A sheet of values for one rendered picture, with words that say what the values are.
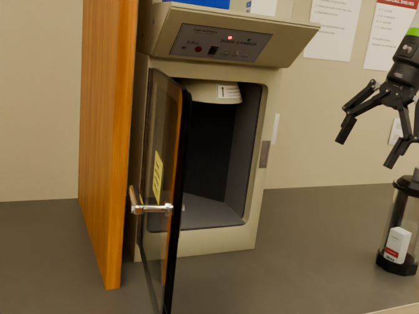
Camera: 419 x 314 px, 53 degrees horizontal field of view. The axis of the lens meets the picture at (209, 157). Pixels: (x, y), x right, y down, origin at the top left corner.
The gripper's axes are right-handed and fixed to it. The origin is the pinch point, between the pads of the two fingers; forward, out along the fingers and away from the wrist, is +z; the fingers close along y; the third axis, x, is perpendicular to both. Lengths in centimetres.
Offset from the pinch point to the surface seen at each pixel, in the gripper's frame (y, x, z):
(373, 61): -47, 55, -32
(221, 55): -18.5, -34.6, -4.1
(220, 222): -17.4, -12.7, 31.8
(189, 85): -27.7, -32.0, 4.6
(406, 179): 5.1, 15.1, 1.5
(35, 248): -34, -47, 54
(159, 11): -21, -50, -6
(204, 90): -24.5, -30.1, 3.9
